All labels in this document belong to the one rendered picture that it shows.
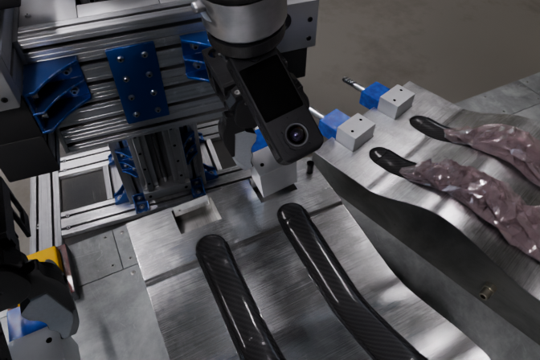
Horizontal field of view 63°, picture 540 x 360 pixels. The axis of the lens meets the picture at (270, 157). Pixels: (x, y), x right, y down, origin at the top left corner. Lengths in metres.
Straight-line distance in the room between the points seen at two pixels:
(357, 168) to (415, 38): 2.06
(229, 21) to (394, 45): 2.26
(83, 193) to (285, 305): 1.15
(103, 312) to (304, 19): 0.54
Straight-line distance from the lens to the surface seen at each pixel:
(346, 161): 0.67
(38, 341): 0.46
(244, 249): 0.53
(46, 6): 0.94
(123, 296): 0.63
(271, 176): 0.53
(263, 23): 0.37
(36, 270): 0.36
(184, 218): 0.59
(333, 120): 0.71
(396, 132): 0.74
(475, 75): 2.51
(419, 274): 0.65
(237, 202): 0.57
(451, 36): 2.78
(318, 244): 0.54
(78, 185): 1.60
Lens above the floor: 1.34
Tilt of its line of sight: 47 degrees down
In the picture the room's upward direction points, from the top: straight up
